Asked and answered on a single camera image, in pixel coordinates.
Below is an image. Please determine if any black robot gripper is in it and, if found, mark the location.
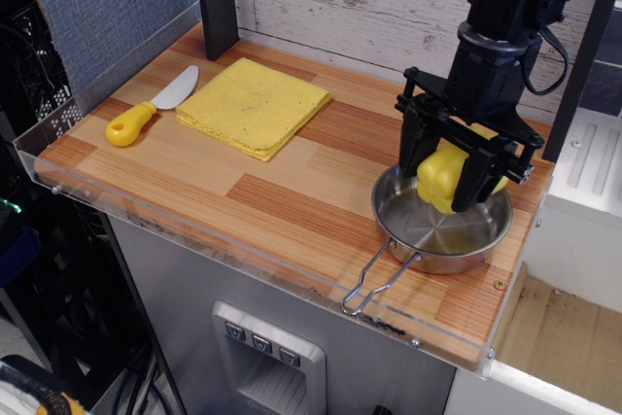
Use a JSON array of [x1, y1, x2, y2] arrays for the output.
[[396, 22, 543, 213]]

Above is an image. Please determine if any yellow plastic bell pepper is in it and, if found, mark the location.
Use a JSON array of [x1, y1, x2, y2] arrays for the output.
[[416, 123, 510, 215]]

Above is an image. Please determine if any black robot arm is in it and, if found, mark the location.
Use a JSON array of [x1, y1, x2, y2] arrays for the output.
[[396, 0, 569, 214]]

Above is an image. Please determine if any folded yellow cloth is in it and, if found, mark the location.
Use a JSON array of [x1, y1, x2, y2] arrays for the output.
[[176, 58, 331, 162]]

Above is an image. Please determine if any white toy sink unit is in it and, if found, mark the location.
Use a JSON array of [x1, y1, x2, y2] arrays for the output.
[[446, 109, 621, 414]]

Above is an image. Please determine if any silver toy fridge cabinet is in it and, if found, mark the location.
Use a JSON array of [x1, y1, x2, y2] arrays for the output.
[[112, 220, 455, 414]]

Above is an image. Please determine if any clear acrylic table guard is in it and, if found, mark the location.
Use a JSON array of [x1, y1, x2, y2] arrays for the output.
[[13, 0, 496, 381]]

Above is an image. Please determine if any silver pan with wire handle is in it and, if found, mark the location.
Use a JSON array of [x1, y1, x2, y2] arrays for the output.
[[340, 164, 513, 316]]

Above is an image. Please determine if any black vertical post right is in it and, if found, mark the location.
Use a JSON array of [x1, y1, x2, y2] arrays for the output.
[[542, 0, 616, 162]]

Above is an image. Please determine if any yellow handled toy knife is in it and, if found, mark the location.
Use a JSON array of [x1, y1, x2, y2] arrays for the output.
[[105, 65, 199, 147]]

